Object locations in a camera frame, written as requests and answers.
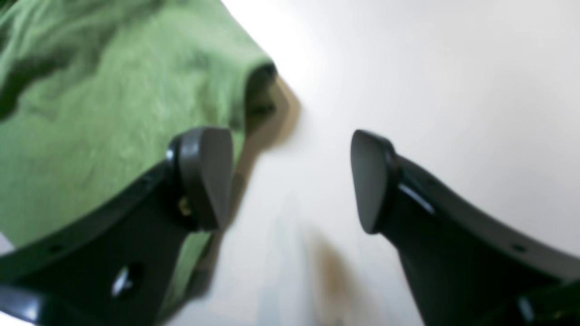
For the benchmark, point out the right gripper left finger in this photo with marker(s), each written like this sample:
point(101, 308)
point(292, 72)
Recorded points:
point(114, 266)

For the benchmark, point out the green t-shirt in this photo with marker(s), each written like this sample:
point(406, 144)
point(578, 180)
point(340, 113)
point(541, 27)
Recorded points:
point(94, 91)

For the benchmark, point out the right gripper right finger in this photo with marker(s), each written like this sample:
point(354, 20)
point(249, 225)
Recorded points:
point(464, 267)

